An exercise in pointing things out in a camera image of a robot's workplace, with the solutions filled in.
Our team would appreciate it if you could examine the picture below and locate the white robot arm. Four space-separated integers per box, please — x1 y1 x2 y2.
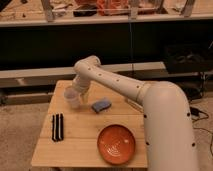
72 56 199 171

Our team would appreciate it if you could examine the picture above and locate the orange ceramic bowl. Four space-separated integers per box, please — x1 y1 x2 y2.
97 124 136 165

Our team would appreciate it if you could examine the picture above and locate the blue sponge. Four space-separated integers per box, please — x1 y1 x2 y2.
91 98 112 113

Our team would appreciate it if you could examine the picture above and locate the white tube bottle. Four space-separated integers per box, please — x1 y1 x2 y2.
125 98 143 113

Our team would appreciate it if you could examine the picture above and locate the wooden shelf bench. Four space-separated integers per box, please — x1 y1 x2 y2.
0 62 168 105

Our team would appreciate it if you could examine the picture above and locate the orange object on shelf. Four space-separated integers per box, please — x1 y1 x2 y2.
96 0 129 16

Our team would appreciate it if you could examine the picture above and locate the vertical black cable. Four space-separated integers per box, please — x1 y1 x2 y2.
127 16 136 78

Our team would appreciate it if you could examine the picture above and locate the black power adapter cable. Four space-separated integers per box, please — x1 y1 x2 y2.
189 104 213 158

